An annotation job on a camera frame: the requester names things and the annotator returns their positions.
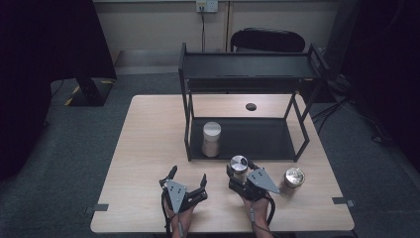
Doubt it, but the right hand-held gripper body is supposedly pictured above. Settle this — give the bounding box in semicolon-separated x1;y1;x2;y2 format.
227;168;281;202

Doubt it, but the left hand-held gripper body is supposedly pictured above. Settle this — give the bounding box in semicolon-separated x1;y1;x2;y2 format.
158;179;209;214

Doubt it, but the silver lid glass jar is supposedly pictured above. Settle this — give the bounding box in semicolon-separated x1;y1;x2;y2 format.
229;155;250;184

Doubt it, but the silver metal can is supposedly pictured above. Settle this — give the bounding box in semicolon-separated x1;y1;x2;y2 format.
278;167;306;198

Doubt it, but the white lid glass jar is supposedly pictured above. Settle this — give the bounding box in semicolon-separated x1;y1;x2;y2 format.
201;121;222;159

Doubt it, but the black metal shelf rack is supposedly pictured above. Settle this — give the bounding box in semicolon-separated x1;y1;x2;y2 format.
177;42;331;163

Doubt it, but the person's left hand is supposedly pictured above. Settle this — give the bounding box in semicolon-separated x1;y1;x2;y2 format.
167;206;196;238

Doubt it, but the person's right hand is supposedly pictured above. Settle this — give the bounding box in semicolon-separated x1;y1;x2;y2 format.
242;197;275;238

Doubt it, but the grey tape strip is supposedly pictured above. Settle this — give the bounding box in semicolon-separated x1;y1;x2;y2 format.
331;196;357;208
84;203;110;214

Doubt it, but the black stand base yellow tape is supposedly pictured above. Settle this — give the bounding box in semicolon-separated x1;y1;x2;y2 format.
63;77;117;107

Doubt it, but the black chair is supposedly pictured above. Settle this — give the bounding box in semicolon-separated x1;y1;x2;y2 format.
230;27;306;54

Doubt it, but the dark curtain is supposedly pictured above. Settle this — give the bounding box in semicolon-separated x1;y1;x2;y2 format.
340;0;420;173
0;0;117;181

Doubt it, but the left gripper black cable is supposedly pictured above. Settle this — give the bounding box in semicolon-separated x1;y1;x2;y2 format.
160;192;184;238

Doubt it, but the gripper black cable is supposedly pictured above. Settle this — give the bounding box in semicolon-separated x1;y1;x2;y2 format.
249;194;277;237
160;192;184;238

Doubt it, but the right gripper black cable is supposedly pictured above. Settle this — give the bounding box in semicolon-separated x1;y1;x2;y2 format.
249;194;277;237

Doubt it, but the black floor cable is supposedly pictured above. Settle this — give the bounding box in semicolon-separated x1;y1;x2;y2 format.
311;95;352;134

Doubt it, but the black wall socket cable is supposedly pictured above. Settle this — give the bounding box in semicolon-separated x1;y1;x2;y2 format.
200;7;206;54

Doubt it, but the white wall socket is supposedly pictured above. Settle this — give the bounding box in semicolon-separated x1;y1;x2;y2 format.
195;0;219;14

